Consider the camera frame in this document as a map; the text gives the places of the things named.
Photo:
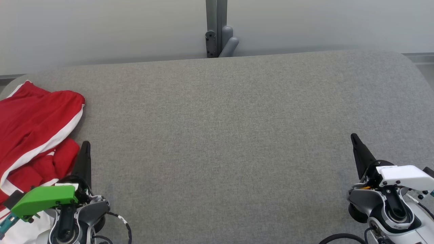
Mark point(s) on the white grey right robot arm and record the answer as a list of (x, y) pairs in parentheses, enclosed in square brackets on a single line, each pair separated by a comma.
[(362, 200)]

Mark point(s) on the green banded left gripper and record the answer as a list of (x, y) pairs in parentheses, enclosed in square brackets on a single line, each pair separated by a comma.
[(44, 200)]

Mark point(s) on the red jersey with white sleeves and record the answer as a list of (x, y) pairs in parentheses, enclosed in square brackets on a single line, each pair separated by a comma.
[(20, 232)]

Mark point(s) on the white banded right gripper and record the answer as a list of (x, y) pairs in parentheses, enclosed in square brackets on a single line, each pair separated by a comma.
[(407, 178)]

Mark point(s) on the red and white shirt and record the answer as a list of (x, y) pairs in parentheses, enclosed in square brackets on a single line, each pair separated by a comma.
[(30, 115)]

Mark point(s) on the grey fabric sofa cushion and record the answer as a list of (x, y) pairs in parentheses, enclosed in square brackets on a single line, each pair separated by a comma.
[(217, 135)]

